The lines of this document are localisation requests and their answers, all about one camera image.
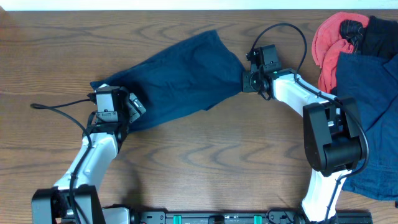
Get navy blue shorts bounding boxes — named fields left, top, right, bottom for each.
left=90, top=30, right=244, bottom=133

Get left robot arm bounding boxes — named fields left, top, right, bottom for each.
left=31, top=84, right=146, bottom=223

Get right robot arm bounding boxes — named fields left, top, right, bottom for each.
left=242, top=45, right=373, bottom=223

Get red cloth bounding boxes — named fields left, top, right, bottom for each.
left=312, top=12, right=369, bottom=93

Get dark striped garment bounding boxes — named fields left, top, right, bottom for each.
left=340, top=20, right=366, bottom=54

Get navy blue shirt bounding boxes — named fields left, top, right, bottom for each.
left=336, top=53, right=397, bottom=201

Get black garment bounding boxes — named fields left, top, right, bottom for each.
left=361, top=16, right=397, bottom=59

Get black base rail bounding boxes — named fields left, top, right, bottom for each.
left=130, top=203, right=374, bottom=224

